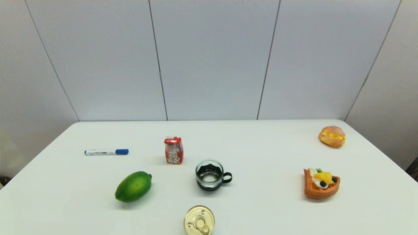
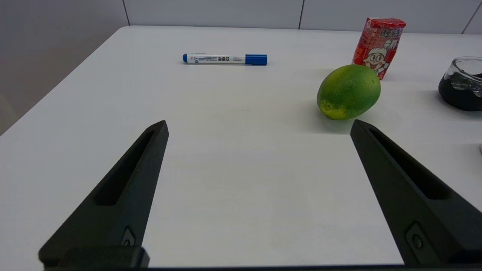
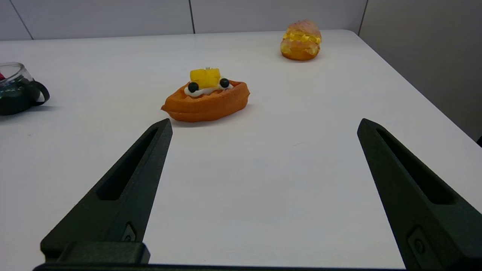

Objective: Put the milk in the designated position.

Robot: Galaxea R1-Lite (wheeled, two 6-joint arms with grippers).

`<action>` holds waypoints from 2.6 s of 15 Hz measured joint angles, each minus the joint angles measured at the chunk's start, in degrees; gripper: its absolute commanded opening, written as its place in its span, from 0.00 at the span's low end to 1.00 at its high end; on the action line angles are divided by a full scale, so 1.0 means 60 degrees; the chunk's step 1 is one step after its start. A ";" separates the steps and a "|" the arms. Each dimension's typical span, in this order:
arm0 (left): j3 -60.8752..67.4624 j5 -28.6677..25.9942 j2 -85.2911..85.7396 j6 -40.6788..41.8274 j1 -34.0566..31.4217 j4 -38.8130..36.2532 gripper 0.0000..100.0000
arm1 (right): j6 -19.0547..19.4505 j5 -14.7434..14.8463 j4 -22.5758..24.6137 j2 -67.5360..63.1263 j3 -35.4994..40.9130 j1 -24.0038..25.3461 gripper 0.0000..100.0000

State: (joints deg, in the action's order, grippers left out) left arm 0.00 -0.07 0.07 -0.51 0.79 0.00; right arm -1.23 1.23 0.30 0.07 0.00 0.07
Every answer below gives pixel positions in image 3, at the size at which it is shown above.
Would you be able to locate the cream puff with yellow filling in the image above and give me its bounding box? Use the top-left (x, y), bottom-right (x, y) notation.
top-left (280, 20), bottom-right (322, 61)

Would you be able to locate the orange waffle with fruit topping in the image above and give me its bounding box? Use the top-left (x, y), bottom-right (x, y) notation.
top-left (161, 68), bottom-right (250, 122)

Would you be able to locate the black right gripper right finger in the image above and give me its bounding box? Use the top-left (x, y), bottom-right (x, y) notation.
top-left (357, 118), bottom-right (482, 271)

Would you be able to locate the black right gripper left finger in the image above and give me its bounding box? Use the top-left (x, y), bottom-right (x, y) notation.
top-left (41, 119), bottom-right (173, 264)

